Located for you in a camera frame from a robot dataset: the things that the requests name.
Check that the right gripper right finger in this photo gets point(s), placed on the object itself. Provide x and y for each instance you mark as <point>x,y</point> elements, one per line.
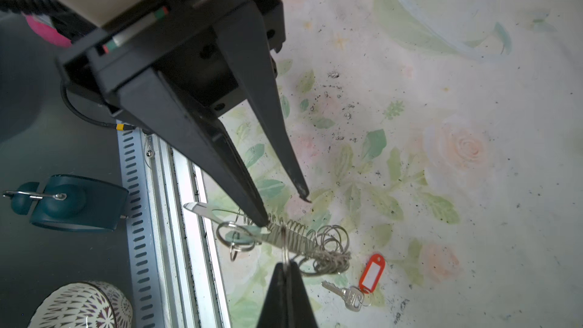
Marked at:
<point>298,310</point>

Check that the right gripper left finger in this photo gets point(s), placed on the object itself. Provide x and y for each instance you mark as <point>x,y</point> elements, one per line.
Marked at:
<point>274,310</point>

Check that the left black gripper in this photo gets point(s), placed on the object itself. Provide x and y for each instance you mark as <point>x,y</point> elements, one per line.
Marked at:
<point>174,67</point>

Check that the small silver key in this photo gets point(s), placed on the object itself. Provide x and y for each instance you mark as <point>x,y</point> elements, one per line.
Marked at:
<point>352,297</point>

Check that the red key tag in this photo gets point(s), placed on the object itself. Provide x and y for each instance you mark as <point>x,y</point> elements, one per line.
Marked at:
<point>372,274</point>

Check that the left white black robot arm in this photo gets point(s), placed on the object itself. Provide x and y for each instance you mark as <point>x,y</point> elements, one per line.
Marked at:
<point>174,67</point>

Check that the white patterned round object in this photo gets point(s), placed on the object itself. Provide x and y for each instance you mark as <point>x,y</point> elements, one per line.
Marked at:
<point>84,304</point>

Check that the dark teal device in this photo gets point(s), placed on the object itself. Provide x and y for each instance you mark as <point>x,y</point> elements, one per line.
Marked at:
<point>70,204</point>

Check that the clear glass bowl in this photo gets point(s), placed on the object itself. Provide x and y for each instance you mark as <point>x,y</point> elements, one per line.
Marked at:
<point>468,27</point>

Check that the aluminium front rail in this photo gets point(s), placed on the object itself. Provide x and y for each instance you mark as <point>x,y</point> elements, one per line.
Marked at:
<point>174,261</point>

